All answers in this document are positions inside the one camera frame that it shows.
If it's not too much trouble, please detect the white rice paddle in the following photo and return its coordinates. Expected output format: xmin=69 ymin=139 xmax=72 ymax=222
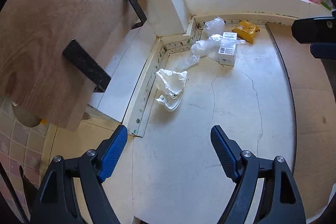
xmin=11 ymin=101 xmax=42 ymax=127

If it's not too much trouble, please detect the brown cardboard sheet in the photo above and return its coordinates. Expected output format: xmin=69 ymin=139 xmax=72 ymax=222
xmin=266 ymin=23 xmax=335 ymax=222

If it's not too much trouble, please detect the white paper bag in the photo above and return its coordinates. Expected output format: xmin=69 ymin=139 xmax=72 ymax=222
xmin=154 ymin=69 xmax=187 ymax=112

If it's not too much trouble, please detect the white blue carton box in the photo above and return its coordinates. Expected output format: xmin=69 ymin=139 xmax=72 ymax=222
xmin=218 ymin=32 xmax=237 ymax=67

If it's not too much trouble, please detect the clear plastic bag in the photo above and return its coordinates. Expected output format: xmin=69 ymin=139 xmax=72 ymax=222
xmin=175 ymin=32 xmax=246 ymax=72

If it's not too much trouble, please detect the red spray bottle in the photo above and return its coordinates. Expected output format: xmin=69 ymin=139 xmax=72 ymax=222
xmin=321 ymin=0 xmax=335 ymax=11

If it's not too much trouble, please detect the wooden cutting board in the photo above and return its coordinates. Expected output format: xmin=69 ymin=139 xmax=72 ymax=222
xmin=1 ymin=0 xmax=146 ymax=130

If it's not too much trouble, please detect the small clear plastic wad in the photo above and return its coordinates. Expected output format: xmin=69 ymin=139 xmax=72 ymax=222
xmin=203 ymin=17 xmax=226 ymax=37

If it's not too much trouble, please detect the yellow snack wrapper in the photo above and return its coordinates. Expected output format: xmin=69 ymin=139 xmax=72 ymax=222
xmin=232 ymin=20 xmax=260 ymax=44

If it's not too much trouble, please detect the black cutting board rack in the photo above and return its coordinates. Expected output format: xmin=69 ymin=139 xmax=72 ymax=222
xmin=62 ymin=0 xmax=147 ymax=93

